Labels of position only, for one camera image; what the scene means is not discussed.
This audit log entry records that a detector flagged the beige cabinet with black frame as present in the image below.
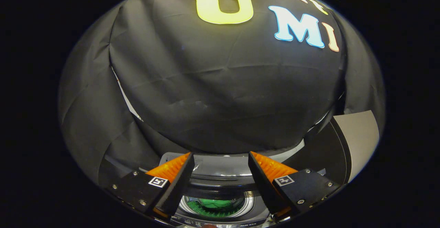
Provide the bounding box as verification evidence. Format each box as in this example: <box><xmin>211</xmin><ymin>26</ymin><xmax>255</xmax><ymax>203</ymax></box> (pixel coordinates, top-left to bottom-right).
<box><xmin>285</xmin><ymin>110</ymin><xmax>380</xmax><ymax>184</ymax></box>

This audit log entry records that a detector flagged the grey washing machine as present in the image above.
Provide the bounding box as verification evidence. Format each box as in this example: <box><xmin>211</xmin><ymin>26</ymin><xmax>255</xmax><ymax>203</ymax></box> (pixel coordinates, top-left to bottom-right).
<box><xmin>98</xmin><ymin>139</ymin><xmax>327</xmax><ymax>228</ymax></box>

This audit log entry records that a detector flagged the green polo shirt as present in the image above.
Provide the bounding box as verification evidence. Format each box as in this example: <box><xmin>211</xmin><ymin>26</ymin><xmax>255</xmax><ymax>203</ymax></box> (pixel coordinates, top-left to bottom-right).
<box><xmin>187</xmin><ymin>198</ymin><xmax>246</xmax><ymax>218</ymax></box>

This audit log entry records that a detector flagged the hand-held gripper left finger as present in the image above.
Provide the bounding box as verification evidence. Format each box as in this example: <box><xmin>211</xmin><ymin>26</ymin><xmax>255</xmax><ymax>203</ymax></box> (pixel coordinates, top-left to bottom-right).
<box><xmin>106</xmin><ymin>152</ymin><xmax>195</xmax><ymax>219</ymax></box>

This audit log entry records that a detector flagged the black backdrop cloth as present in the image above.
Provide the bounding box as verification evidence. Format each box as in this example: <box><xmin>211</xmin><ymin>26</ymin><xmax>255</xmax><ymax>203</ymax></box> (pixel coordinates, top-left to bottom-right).
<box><xmin>58</xmin><ymin>0</ymin><xmax>386</xmax><ymax>187</ymax></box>

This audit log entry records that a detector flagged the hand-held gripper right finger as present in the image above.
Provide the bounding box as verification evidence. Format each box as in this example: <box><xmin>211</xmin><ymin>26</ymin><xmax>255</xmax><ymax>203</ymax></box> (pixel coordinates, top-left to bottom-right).
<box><xmin>247</xmin><ymin>151</ymin><xmax>341</xmax><ymax>221</ymax></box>

